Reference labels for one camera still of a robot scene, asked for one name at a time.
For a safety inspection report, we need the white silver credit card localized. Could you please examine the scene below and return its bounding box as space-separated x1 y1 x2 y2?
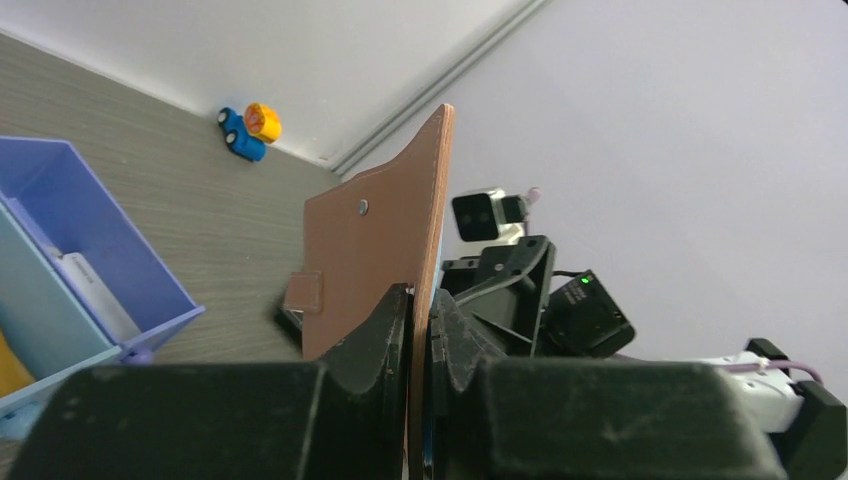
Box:
48 246 141 343

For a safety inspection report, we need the yellow VIP card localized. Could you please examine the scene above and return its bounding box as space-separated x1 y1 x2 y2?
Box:
0 334 36 397

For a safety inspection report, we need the orange leather card holder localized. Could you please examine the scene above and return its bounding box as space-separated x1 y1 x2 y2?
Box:
283 104 455 479

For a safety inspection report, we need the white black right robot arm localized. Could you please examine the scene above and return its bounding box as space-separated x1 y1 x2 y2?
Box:
553 234 847 401

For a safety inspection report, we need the blue yellow toy block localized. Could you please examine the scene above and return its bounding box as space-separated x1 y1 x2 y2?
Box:
216 102 283 162

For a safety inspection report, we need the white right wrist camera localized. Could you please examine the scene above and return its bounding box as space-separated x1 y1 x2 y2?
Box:
451 187 540 244

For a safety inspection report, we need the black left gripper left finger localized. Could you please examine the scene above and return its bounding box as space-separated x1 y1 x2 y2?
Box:
9 284 413 479

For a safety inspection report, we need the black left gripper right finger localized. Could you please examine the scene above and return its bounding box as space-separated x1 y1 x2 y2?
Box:
430 291 786 479

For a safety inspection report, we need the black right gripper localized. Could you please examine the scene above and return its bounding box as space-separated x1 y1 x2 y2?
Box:
439 235 556 357

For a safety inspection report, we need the blue purple drawer organizer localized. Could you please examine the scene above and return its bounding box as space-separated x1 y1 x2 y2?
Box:
1 136 203 440

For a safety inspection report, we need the black white chessboard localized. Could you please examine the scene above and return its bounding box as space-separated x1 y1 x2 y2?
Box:
273 307 303 350

